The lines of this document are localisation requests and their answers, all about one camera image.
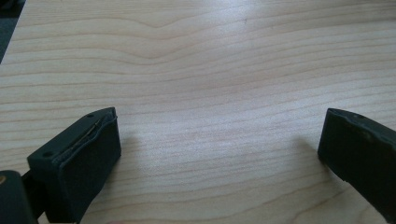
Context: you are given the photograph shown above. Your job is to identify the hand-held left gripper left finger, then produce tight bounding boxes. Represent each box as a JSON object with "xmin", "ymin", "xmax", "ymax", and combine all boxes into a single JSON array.
[{"xmin": 26, "ymin": 106, "xmax": 122, "ymax": 224}]

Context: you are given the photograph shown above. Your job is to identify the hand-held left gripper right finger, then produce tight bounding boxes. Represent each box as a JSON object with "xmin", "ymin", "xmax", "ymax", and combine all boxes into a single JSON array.
[{"xmin": 317, "ymin": 107, "xmax": 396, "ymax": 224}]

